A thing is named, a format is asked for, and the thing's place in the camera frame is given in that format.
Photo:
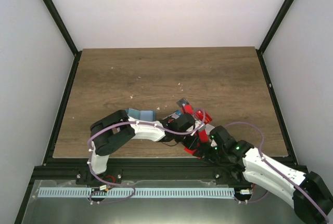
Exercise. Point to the large red card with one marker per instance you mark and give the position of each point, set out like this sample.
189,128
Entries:
203,135

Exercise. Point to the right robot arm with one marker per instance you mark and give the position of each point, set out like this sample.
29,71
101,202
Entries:
306,193

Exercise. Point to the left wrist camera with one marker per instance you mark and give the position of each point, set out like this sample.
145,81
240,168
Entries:
199,126

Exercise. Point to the dark grey credit card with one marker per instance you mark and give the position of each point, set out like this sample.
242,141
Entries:
182,102

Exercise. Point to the light blue slotted cable duct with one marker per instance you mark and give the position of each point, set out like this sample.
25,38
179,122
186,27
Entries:
140,193

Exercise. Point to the red card with black stripe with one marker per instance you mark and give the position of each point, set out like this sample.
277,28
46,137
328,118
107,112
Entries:
196,151

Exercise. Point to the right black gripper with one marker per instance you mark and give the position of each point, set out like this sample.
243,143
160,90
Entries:
204,148

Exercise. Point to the white card with black stripe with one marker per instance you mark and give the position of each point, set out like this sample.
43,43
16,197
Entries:
171,118

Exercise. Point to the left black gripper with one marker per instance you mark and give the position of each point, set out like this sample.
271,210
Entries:
191,145

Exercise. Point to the red card upper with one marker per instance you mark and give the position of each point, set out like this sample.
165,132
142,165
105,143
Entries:
187,109

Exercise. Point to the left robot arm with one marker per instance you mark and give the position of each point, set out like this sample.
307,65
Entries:
113,131

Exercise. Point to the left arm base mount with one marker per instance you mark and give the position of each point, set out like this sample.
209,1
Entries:
86,178

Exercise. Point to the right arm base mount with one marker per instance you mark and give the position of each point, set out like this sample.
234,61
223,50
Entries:
223,176

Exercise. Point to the teal leather card holder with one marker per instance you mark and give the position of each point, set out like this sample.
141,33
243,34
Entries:
145,115

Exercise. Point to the dark red credit card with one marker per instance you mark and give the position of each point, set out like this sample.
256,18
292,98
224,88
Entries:
203,116

